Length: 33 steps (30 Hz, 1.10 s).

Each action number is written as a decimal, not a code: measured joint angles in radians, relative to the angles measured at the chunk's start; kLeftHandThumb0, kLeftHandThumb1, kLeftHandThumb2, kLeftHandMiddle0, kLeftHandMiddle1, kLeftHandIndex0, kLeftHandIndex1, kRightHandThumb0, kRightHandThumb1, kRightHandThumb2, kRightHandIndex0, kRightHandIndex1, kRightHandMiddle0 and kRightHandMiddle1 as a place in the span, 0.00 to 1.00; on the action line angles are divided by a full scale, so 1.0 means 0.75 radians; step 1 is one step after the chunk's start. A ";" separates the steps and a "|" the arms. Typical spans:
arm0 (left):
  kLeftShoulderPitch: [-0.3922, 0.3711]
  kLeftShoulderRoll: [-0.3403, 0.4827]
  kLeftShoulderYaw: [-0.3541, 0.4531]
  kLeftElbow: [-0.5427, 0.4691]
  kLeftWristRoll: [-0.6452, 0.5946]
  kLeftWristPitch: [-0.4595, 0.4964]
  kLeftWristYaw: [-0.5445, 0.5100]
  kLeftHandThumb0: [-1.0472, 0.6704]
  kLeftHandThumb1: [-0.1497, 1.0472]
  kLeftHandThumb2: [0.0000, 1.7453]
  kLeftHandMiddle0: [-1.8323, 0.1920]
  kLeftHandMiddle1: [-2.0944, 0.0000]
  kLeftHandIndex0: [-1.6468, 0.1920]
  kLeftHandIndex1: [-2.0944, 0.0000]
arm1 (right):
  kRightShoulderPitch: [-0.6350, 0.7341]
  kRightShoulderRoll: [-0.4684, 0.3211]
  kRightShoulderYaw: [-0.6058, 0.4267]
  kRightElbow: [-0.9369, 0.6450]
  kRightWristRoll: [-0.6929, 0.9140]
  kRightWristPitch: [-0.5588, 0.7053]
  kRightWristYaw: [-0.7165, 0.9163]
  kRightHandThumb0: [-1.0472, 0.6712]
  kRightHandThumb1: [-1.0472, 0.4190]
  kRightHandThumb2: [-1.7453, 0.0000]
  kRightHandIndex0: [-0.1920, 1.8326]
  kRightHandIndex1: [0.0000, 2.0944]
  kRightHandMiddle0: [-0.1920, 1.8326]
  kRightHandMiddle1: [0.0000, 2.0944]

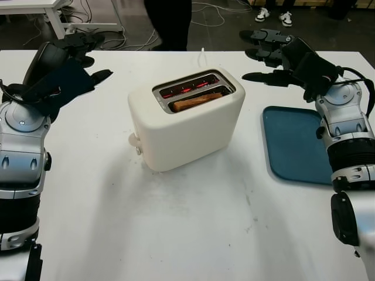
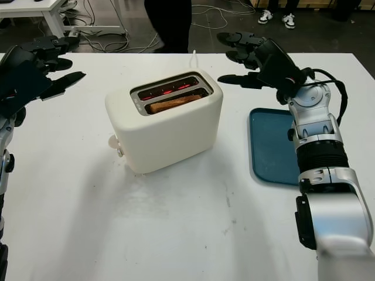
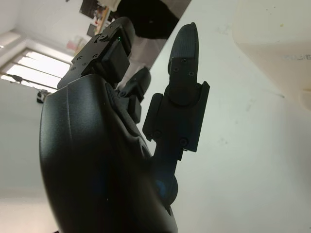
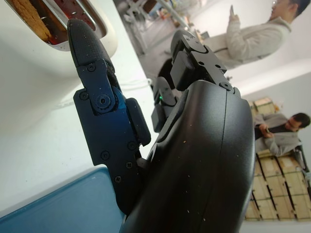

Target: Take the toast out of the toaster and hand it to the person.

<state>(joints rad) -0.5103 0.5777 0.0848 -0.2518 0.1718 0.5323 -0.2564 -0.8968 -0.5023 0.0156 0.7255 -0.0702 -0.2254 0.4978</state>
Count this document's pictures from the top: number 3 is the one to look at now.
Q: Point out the bright window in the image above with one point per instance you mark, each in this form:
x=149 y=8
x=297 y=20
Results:
x=36 y=65

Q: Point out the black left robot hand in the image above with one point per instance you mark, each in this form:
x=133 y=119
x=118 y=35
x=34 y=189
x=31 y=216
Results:
x=97 y=157

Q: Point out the person in black trousers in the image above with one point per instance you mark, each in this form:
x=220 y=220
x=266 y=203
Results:
x=150 y=19

